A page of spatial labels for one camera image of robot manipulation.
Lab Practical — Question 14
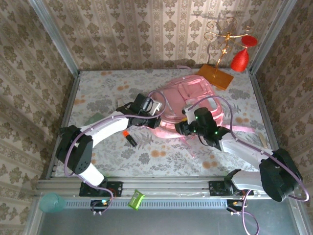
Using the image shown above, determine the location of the black marker orange cap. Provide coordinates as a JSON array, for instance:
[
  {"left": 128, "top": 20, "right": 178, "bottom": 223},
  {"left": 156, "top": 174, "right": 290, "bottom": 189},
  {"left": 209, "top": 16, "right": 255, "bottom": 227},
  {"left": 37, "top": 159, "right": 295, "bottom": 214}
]
[{"left": 122, "top": 131, "right": 138, "bottom": 147}]

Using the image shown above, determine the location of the pink backpack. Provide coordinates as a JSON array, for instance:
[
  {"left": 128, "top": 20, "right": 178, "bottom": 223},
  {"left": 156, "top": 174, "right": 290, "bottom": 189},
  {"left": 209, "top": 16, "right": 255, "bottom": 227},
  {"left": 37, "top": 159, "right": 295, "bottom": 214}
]
[{"left": 148, "top": 65, "right": 256, "bottom": 157}]

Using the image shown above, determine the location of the floral table cloth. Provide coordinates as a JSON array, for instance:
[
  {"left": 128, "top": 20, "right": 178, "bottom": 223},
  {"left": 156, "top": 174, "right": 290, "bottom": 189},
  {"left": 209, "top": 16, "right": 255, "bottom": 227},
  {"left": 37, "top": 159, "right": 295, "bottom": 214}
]
[{"left": 54, "top": 69, "right": 282, "bottom": 177}]

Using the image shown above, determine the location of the cream wooden scraper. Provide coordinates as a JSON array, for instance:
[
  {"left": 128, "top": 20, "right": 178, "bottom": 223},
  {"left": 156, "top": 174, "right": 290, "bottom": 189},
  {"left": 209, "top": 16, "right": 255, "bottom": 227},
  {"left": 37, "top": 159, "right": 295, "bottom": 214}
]
[{"left": 258, "top": 133, "right": 268, "bottom": 149}]

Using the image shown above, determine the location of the red cone ornament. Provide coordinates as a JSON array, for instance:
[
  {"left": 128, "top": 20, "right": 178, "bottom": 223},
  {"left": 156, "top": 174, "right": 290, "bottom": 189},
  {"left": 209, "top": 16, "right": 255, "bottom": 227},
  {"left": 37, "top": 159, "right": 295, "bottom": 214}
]
[{"left": 230, "top": 47, "right": 250, "bottom": 72}]

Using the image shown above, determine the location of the small green box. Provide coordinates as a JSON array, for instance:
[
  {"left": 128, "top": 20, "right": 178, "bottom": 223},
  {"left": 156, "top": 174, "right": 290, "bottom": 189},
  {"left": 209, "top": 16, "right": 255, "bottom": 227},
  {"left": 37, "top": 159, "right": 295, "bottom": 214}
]
[{"left": 128, "top": 189, "right": 145, "bottom": 211}]

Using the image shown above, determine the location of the small black controller board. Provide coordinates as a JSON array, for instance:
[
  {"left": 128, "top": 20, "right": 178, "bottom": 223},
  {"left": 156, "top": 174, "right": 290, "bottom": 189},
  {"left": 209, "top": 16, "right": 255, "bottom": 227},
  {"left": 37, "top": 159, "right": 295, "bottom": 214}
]
[
  {"left": 90, "top": 199, "right": 111, "bottom": 213},
  {"left": 226, "top": 199, "right": 247, "bottom": 213}
]

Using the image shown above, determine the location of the grey metal sheet panel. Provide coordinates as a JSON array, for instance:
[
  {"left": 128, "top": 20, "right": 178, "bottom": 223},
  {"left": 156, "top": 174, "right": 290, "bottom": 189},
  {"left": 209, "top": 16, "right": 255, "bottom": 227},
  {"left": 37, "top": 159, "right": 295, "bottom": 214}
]
[{"left": 24, "top": 197, "right": 313, "bottom": 235}]

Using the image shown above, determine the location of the red disc ornament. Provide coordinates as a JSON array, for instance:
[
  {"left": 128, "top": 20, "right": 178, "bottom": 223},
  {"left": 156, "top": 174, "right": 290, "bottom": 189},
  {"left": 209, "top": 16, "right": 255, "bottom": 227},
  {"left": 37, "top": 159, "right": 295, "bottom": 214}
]
[{"left": 241, "top": 35, "right": 259, "bottom": 47}]

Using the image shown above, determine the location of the teal plastic cup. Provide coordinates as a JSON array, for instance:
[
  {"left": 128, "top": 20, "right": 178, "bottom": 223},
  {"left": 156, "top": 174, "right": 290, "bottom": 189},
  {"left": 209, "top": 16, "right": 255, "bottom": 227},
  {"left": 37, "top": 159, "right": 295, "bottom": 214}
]
[{"left": 39, "top": 192, "right": 67, "bottom": 213}]

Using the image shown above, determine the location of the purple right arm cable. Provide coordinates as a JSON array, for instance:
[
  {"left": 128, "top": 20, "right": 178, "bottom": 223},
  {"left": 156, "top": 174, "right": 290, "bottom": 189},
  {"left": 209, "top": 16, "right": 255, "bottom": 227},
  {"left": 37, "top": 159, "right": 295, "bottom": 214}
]
[{"left": 192, "top": 95, "right": 310, "bottom": 235}]

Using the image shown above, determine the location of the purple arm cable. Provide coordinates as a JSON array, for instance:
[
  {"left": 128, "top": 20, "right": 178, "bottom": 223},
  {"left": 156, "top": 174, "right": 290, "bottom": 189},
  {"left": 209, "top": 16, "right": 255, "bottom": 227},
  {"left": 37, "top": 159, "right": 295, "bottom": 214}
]
[
  {"left": 192, "top": 95, "right": 310, "bottom": 235},
  {"left": 64, "top": 90, "right": 171, "bottom": 216}
]

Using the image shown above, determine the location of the gold wire stand orange base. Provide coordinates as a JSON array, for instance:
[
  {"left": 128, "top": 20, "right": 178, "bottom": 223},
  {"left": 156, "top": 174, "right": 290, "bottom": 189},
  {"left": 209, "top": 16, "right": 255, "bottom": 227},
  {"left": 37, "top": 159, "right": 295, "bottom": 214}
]
[{"left": 196, "top": 16, "right": 252, "bottom": 91}]

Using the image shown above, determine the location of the aluminium front frame rail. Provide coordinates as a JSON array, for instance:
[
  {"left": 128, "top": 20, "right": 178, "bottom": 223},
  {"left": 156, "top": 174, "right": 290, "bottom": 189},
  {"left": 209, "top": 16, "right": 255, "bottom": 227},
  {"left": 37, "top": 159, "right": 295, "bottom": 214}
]
[{"left": 36, "top": 176, "right": 304, "bottom": 197}]

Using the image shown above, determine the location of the aluminium side rail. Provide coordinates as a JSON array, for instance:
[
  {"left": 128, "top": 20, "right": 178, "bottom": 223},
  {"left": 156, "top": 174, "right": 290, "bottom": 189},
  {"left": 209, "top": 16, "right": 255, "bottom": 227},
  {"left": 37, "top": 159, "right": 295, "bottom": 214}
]
[
  {"left": 248, "top": 70, "right": 289, "bottom": 179},
  {"left": 45, "top": 70, "right": 81, "bottom": 179}
]

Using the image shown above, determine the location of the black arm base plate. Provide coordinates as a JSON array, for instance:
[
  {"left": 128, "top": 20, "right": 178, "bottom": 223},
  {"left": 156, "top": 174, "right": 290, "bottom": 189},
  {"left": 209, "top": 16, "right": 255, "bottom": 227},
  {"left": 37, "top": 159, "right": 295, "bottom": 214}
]
[
  {"left": 79, "top": 180, "right": 123, "bottom": 198},
  {"left": 208, "top": 180, "right": 254, "bottom": 197}
]

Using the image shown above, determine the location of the grey slotted cable duct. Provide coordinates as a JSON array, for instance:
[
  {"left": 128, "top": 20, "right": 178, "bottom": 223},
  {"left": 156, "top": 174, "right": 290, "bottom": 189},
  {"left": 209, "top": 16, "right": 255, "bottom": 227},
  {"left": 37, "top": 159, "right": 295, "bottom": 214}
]
[{"left": 65, "top": 197, "right": 229, "bottom": 209}]

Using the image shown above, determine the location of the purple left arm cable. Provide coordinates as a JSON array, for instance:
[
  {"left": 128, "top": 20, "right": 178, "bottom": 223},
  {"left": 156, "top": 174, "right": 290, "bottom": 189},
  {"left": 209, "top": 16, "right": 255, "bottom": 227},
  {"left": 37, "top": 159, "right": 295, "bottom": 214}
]
[{"left": 64, "top": 90, "right": 171, "bottom": 216}]

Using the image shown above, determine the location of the aluminium frame post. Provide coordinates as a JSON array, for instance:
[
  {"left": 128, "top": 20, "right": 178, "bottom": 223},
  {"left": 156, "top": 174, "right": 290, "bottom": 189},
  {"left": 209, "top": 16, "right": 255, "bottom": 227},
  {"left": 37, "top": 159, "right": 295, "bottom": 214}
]
[
  {"left": 27, "top": 0, "right": 81, "bottom": 76},
  {"left": 248, "top": 0, "right": 298, "bottom": 75}
]

